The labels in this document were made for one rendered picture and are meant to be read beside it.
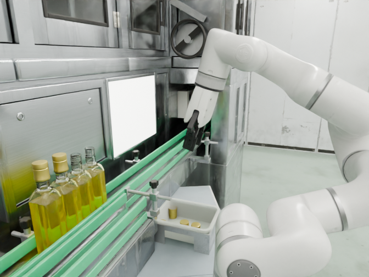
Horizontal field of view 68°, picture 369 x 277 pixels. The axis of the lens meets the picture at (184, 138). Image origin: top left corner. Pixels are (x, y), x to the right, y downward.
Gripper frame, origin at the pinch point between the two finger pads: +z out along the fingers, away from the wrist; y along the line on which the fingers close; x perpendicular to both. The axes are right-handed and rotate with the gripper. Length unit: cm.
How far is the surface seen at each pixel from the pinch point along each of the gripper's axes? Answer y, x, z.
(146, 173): -20.8, -19.2, 28.9
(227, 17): -90, -23, -37
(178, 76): -89, -41, 1
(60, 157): 18.4, -26.8, 9.9
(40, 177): 24.5, -26.6, 12.8
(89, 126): -10.4, -40.8, 14.0
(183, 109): -102, -37, 23
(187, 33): -89, -42, -24
